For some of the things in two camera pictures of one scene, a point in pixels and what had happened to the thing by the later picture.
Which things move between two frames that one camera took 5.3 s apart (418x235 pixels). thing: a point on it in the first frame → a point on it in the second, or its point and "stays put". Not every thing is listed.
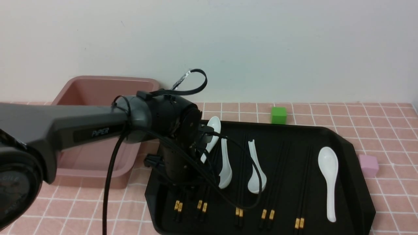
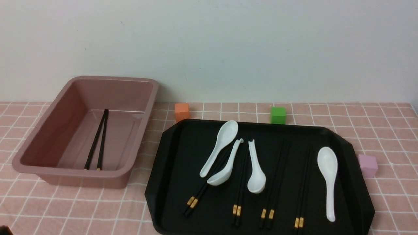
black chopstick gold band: x=180 y=207 → x=102 y=146
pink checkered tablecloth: x=389 y=130 stays put
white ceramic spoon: x=253 y=182 stays put
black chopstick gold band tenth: x=301 y=222 stays put
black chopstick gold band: x=200 y=204 → x=192 y=200
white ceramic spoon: x=215 y=122 → x=227 y=134
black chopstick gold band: x=204 y=206 → x=195 y=203
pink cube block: x=370 y=166 stays put
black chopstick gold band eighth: x=278 y=189 stays put
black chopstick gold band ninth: x=297 y=223 stays put
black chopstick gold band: x=176 y=205 → x=97 y=131
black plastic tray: x=259 y=178 stays put
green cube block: x=279 y=115 stays put
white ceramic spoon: x=328 y=162 stays put
